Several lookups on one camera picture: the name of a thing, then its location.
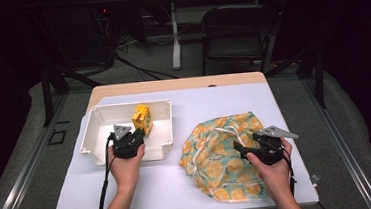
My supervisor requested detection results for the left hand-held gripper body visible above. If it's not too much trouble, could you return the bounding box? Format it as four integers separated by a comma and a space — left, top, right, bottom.
109, 121, 148, 161

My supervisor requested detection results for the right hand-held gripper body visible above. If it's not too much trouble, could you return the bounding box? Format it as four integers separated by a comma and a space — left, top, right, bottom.
250, 123, 302, 167

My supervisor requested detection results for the yellow box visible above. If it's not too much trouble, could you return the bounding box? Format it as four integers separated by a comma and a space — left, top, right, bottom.
129, 102, 155, 139

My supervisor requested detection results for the white plastic tray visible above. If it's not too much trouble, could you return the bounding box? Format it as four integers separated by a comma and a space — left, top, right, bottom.
76, 98, 178, 168

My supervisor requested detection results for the orange slice print bag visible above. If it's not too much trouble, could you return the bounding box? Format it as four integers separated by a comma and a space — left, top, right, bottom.
174, 109, 272, 208

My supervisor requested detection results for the person's right hand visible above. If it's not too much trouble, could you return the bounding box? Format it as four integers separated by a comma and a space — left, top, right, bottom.
244, 136, 297, 199

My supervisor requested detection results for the person's left hand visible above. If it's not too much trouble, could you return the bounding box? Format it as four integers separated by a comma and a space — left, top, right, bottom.
106, 142, 150, 193

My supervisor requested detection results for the white table cover sheet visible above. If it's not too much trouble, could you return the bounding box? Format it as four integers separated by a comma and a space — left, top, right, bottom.
40, 79, 320, 209

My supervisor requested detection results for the black metal stand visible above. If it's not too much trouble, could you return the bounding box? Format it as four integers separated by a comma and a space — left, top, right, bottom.
38, 59, 107, 129
262, 45, 328, 114

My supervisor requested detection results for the white desk leg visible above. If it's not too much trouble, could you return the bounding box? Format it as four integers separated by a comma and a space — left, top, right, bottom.
167, 1, 184, 71

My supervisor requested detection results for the black folding chair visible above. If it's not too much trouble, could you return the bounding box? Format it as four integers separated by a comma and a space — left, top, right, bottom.
197, 1, 286, 78

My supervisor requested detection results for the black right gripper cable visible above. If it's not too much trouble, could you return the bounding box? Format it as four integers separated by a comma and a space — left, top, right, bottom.
281, 147, 299, 199

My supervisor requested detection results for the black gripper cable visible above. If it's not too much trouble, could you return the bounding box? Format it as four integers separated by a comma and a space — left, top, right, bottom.
91, 132, 121, 209
281, 147, 299, 199

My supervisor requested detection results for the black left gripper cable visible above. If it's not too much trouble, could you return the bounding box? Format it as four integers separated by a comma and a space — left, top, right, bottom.
91, 132, 121, 209

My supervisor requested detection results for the black floor cable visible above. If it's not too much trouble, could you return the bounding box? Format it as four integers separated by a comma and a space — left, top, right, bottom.
114, 50, 179, 85

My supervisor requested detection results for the aluminium floor rail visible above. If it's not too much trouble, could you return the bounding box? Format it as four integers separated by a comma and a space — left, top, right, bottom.
0, 93, 79, 209
305, 73, 371, 209

